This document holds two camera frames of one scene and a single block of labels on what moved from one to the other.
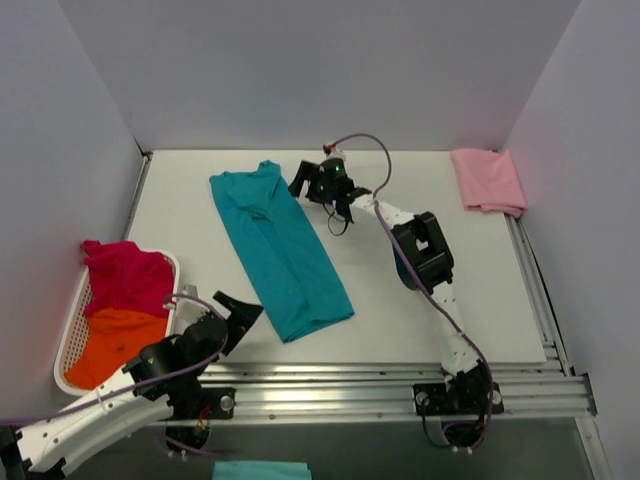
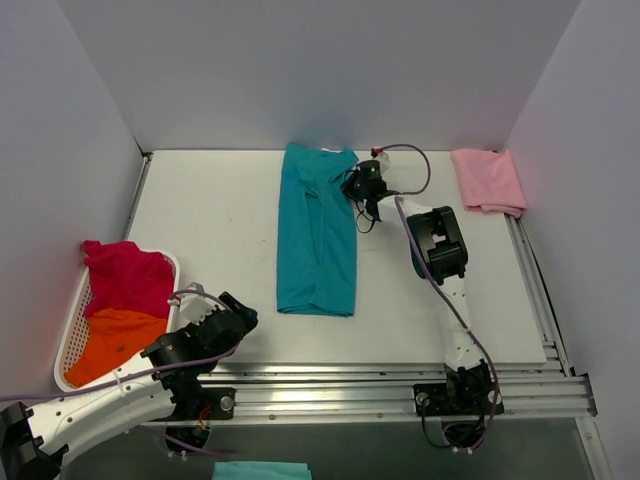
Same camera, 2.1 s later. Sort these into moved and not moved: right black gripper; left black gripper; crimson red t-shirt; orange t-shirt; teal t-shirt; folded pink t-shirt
Moved: right black gripper; teal t-shirt
Not moved: orange t-shirt; crimson red t-shirt; folded pink t-shirt; left black gripper
